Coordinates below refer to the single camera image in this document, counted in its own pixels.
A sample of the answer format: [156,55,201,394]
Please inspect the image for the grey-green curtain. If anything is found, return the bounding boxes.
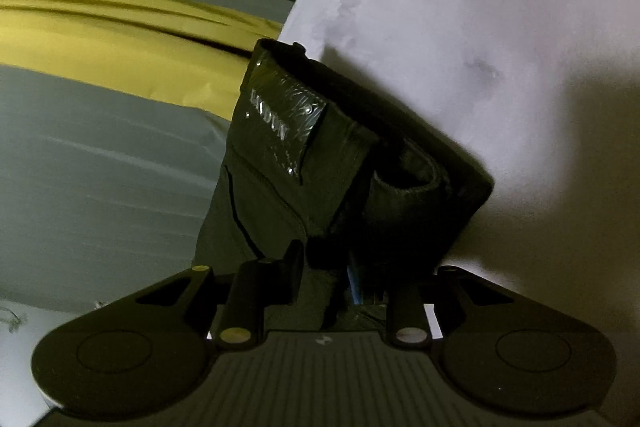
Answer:
[1,0,295,312]

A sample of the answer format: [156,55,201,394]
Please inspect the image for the lavender bed sheet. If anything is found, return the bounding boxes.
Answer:
[27,0,639,426]

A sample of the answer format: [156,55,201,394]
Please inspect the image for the yellow curtain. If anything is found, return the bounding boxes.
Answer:
[1,0,282,119]

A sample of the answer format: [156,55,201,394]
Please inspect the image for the black pants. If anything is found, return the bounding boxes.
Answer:
[194,39,494,330]

